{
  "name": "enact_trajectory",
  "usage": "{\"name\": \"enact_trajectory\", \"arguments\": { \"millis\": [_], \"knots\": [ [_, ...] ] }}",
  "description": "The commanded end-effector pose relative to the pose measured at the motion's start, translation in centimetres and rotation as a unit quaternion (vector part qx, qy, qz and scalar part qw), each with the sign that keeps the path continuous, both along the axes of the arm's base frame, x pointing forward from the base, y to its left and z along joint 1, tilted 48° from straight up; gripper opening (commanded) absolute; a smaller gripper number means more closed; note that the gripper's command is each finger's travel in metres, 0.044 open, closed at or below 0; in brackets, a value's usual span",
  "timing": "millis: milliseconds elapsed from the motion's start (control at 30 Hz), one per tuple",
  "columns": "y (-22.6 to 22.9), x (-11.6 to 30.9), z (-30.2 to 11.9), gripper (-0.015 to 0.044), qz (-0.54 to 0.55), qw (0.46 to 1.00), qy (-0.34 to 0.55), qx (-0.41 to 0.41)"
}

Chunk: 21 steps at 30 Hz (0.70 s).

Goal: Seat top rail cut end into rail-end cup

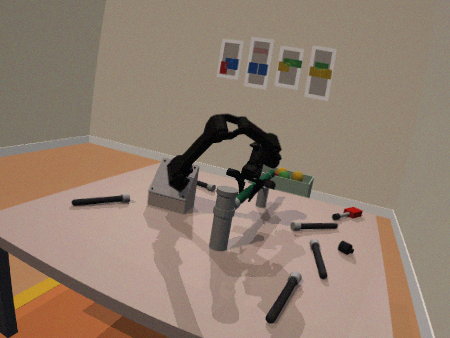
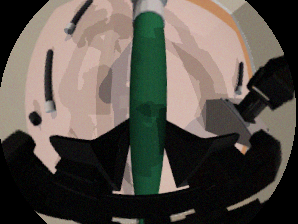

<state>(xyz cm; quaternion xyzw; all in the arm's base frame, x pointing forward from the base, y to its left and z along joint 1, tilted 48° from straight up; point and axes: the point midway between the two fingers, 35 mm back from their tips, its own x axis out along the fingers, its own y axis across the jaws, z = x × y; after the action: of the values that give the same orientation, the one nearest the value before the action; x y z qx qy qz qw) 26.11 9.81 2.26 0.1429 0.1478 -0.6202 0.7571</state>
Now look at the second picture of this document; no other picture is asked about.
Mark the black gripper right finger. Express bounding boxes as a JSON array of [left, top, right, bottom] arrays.
[[165, 121, 239, 188]]

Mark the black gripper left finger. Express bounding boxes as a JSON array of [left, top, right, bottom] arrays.
[[49, 119, 130, 192]]

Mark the green cylinder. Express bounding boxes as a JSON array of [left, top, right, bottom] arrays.
[[129, 12, 168, 196]]

